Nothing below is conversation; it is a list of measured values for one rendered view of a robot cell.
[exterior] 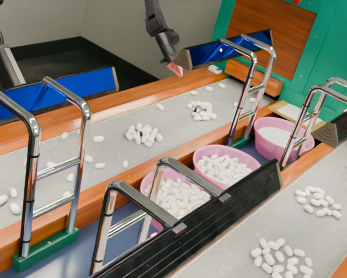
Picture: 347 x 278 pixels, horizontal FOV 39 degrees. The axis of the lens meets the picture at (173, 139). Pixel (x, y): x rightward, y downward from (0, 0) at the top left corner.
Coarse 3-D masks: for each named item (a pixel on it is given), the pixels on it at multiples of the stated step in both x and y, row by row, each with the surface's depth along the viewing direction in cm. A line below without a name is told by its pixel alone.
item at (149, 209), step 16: (160, 160) 105; (176, 160) 103; (160, 176) 106; (192, 176) 100; (112, 192) 94; (128, 192) 91; (208, 192) 98; (224, 192) 98; (112, 208) 97; (144, 208) 88; (160, 208) 88; (128, 224) 106; (144, 224) 113; (176, 224) 87; (96, 240) 100; (144, 240) 116; (96, 256) 103
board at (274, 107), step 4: (276, 104) 228; (280, 104) 229; (284, 104) 230; (268, 108) 224; (272, 108) 223; (276, 108) 225; (280, 108) 226; (276, 112) 222; (284, 116) 220; (288, 116) 220; (292, 120) 218; (316, 124) 219; (320, 124) 220; (304, 128) 216; (316, 128) 216
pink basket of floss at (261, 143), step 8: (256, 120) 210; (264, 120) 215; (272, 120) 217; (280, 120) 218; (256, 128) 211; (280, 128) 218; (288, 128) 218; (256, 136) 205; (256, 144) 207; (264, 144) 200; (272, 144) 196; (312, 144) 205; (264, 152) 202; (272, 152) 199; (280, 152) 198; (304, 152) 199; (288, 160) 200
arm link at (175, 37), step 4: (160, 20) 208; (164, 20) 211; (164, 24) 210; (164, 28) 209; (168, 28) 214; (148, 32) 212; (156, 32) 210; (160, 32) 212; (172, 32) 217; (152, 36) 214; (172, 36) 214; (176, 36) 216; (172, 40) 214; (176, 40) 216; (176, 44) 220
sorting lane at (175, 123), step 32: (192, 96) 224; (224, 96) 232; (256, 96) 241; (96, 128) 181; (128, 128) 186; (160, 128) 192; (192, 128) 198; (0, 160) 152; (64, 160) 159; (96, 160) 163; (128, 160) 168; (0, 192) 139; (64, 192) 145; (0, 224) 128
